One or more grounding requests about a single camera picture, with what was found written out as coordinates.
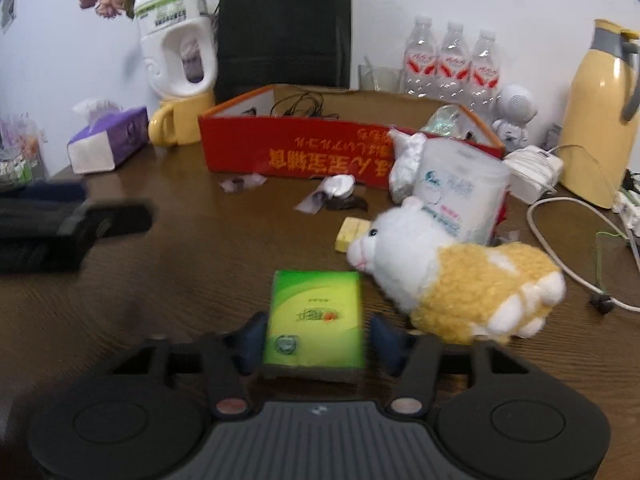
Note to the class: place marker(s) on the iridescent plastic bag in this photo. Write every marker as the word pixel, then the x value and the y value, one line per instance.
pixel 445 120

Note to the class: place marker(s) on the white tissue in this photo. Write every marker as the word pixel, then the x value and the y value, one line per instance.
pixel 405 165

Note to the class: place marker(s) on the dark candy piece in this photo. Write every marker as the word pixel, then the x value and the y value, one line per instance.
pixel 347 204

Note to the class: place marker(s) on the white cotton swab box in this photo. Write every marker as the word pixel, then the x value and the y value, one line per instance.
pixel 460 185

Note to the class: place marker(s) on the clear glass cup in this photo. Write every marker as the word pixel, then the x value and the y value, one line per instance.
pixel 380 77

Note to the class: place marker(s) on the yellow mug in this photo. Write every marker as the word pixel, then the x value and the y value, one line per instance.
pixel 187 120

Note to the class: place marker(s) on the white power adapter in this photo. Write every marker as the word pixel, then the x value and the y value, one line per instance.
pixel 532 172

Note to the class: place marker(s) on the white power strip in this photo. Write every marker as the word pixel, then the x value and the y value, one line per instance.
pixel 629 205

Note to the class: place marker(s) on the clear candy wrapper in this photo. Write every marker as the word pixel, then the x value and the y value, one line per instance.
pixel 311 201
pixel 242 183

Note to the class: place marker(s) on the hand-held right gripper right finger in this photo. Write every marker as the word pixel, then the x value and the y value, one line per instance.
pixel 385 345

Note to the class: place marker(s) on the purple tissue box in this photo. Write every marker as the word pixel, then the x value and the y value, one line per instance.
pixel 105 140

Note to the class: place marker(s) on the clear water bottle red label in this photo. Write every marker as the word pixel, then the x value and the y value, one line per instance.
pixel 455 70
pixel 485 77
pixel 421 65

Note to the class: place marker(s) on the small wall picture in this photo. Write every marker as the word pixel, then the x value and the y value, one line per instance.
pixel 7 10

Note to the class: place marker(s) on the red cardboard box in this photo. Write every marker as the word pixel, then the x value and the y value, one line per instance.
pixel 300 145

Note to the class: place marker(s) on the clear plastic packaging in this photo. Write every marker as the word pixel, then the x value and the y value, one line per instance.
pixel 20 155

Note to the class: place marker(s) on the small yellow block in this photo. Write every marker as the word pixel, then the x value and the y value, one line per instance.
pixel 352 234

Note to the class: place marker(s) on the green paper box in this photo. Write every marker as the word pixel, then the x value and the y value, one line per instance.
pixel 315 320

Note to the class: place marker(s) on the white and yellow plush toy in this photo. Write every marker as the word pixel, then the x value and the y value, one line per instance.
pixel 450 280

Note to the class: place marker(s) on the black paper bag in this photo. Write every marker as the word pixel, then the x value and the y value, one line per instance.
pixel 285 25

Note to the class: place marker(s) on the white foil wrapper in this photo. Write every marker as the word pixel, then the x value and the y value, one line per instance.
pixel 339 186

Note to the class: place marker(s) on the grey small box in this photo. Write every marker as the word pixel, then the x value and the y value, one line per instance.
pixel 552 137

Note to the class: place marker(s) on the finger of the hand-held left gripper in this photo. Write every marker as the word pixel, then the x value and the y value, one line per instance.
pixel 115 217
pixel 50 192

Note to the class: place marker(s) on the white astronaut speaker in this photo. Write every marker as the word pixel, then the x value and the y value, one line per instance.
pixel 515 110

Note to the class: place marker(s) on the yellow thermos jug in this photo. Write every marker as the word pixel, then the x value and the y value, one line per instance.
pixel 595 125

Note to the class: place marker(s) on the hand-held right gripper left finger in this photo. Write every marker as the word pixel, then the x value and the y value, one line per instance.
pixel 252 340

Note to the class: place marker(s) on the white detergent bottle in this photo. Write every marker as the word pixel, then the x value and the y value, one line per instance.
pixel 170 25

